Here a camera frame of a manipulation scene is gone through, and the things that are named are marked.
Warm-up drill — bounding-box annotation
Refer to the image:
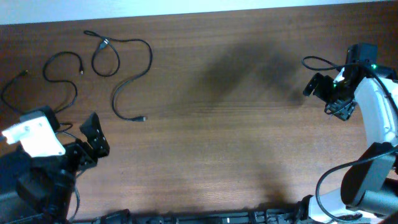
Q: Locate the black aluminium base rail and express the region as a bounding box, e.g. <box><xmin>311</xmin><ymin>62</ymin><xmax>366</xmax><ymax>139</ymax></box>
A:
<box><xmin>74</xmin><ymin>207</ymin><xmax>315</xmax><ymax>224</ymax></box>

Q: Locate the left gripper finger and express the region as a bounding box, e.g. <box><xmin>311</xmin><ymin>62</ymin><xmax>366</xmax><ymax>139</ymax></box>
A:
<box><xmin>80</xmin><ymin>112</ymin><xmax>110</xmax><ymax>158</ymax></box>
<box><xmin>34</xmin><ymin>106</ymin><xmax>60</xmax><ymax>131</ymax></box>

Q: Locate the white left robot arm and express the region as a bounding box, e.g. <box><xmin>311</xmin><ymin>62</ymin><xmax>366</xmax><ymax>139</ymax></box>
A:
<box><xmin>1</xmin><ymin>106</ymin><xmax>110</xmax><ymax>223</ymax></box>

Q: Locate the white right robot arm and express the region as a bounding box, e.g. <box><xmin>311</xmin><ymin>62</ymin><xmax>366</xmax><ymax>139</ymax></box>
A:
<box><xmin>274</xmin><ymin>43</ymin><xmax>397</xmax><ymax>223</ymax></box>

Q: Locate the thick black HDMI cable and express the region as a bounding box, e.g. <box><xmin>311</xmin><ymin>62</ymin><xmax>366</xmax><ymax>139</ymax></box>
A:
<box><xmin>83</xmin><ymin>29</ymin><xmax>154</xmax><ymax>123</ymax></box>

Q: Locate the thin black USB cable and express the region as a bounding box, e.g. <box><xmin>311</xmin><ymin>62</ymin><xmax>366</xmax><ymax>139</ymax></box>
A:
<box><xmin>0</xmin><ymin>50</ymin><xmax>85</xmax><ymax>116</ymax></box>

